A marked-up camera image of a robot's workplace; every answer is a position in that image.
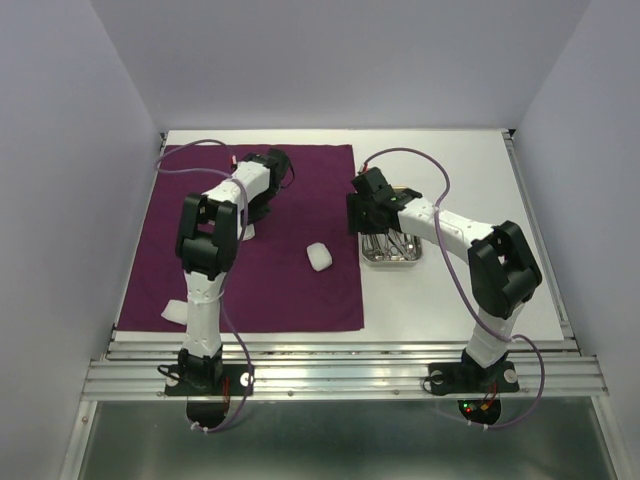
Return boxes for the aluminium right side rail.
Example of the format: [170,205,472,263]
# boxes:
[502,130,582,354]

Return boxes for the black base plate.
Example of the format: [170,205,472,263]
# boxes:
[421,353,520,428]
[157,364,254,434]

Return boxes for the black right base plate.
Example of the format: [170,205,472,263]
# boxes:
[421,353,520,428]

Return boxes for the purple cloth mat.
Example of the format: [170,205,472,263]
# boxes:
[117,145,364,334]

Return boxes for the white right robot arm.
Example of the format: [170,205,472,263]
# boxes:
[346,167,542,390]

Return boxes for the curved forceps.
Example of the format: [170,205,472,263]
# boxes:
[378,234,402,261]

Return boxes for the aluminium rail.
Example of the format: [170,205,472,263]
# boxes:
[81,340,608,401]
[502,130,582,354]

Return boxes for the white gauze pad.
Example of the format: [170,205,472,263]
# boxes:
[242,224,255,241]
[306,242,333,272]
[161,300,188,325]

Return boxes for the steel forceps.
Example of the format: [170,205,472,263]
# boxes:
[400,234,415,261]
[362,234,383,262]

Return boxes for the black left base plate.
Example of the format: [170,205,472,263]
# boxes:
[157,364,254,434]

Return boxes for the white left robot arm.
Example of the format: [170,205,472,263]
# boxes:
[176,148,293,394]

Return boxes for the stainless steel tray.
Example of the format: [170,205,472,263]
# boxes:
[357,186,423,264]

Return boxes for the aluminium front rail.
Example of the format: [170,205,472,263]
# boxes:
[81,340,608,401]

